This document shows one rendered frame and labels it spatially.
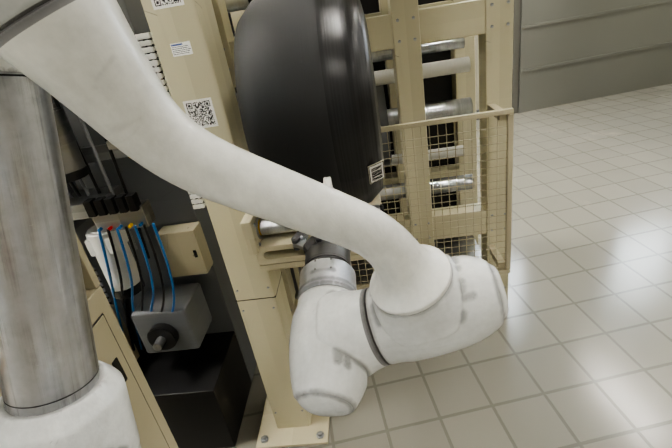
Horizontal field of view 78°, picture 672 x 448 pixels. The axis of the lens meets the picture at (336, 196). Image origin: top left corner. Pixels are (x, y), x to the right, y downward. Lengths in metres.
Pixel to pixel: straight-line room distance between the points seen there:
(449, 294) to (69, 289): 0.43
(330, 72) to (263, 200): 0.51
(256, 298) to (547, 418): 1.10
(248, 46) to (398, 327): 0.66
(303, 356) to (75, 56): 0.39
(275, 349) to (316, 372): 0.98
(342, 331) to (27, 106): 0.42
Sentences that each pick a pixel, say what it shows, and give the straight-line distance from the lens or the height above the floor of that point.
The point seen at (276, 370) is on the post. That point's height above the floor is 0.31.
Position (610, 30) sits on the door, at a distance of 5.67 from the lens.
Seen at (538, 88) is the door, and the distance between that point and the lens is 5.29.
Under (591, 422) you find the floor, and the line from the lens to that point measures 1.83.
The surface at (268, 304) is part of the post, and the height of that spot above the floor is 0.59.
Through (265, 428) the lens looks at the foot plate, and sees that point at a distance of 1.83.
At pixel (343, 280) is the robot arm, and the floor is 1.05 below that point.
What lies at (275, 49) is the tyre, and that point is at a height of 1.35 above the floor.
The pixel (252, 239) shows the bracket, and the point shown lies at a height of 0.90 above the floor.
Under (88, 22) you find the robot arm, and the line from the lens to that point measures 0.38.
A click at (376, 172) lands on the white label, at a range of 0.95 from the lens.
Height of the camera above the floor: 1.41
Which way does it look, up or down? 24 degrees down
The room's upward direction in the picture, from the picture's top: 10 degrees counter-clockwise
